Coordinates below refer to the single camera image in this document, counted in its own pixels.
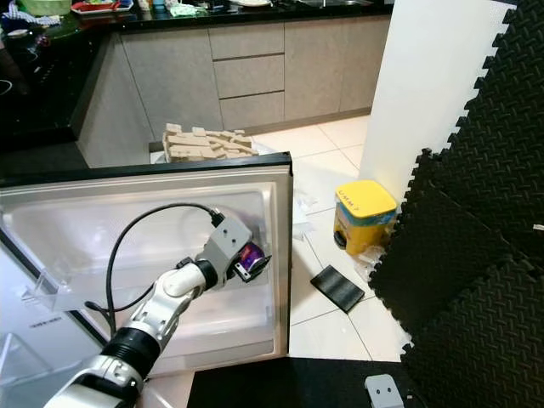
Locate clear fridge door bin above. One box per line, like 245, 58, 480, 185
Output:
42, 255, 273, 311

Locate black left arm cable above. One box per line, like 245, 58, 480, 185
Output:
104, 202, 226, 337

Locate yellow lidded container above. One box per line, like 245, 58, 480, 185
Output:
333, 178, 399, 256

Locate grey kitchen cabinet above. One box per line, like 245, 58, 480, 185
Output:
89, 13, 392, 167

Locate small black foam pad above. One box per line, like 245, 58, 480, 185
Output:
310, 264, 366, 314

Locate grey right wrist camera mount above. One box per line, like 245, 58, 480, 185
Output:
364, 374, 405, 408

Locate dark floor rug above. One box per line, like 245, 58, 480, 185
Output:
187, 357, 413, 408

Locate green cloth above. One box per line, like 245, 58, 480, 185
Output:
168, 4, 205, 18

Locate black interlocking foam tile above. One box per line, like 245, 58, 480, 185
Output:
399, 255, 544, 408
367, 149, 536, 345
416, 0, 544, 247

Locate purple drink can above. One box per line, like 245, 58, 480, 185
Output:
238, 244, 263, 277

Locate red tray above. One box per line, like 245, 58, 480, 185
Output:
70, 0, 124, 15

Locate green basket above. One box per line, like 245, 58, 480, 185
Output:
20, 0, 71, 16

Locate black kitchen countertop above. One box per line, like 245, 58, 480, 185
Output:
0, 0, 392, 154

